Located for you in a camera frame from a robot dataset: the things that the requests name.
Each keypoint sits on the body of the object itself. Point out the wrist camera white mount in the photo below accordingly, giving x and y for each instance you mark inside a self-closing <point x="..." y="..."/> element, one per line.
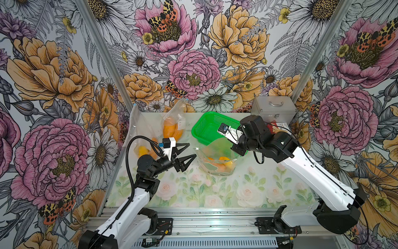
<point x="167" y="146"/>
<point x="233" y="135"/>

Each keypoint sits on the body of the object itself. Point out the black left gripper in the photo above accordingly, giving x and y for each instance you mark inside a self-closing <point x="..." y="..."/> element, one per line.
<point x="178" y="165"/>

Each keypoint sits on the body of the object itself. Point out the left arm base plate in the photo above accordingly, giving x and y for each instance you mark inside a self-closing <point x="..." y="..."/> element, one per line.
<point x="164" y="227"/>

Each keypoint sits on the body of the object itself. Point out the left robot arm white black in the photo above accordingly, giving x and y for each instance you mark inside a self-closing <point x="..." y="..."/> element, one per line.
<point x="133" y="219"/>

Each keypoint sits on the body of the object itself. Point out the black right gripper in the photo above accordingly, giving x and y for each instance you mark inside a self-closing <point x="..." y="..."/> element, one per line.
<point x="238" y="149"/>

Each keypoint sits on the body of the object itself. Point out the silver metal case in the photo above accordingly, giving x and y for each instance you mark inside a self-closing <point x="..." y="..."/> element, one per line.
<point x="274" y="108"/>

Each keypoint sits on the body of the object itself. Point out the green plastic basket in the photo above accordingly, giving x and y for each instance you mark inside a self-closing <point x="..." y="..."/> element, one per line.
<point x="206" y="128"/>

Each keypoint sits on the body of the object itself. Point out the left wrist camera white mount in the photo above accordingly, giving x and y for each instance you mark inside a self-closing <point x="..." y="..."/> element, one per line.
<point x="167" y="146"/>

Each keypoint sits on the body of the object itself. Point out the red mango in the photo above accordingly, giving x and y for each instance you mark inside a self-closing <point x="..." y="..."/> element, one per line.
<point x="221" y="168"/>

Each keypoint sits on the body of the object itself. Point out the aluminium front rail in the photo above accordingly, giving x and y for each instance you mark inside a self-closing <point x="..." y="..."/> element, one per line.
<point x="238" y="222"/>

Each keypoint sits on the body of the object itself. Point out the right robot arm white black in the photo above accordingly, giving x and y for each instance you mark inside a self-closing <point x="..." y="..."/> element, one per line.
<point x="339" y="205"/>

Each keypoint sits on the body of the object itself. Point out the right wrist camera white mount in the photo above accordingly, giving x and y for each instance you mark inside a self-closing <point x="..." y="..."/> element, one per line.
<point x="233" y="135"/>

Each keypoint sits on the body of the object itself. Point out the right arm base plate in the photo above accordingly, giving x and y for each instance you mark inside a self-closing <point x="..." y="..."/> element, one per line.
<point x="266" y="225"/>

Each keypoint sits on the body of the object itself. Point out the red white snack box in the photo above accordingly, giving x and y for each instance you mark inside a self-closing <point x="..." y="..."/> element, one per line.
<point x="281" y="126"/>

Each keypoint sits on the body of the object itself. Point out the clear zip-top bag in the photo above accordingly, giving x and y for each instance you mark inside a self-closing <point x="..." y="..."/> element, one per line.
<point x="177" y="113"/>
<point x="138" y="125"/>
<point x="218" y="158"/>

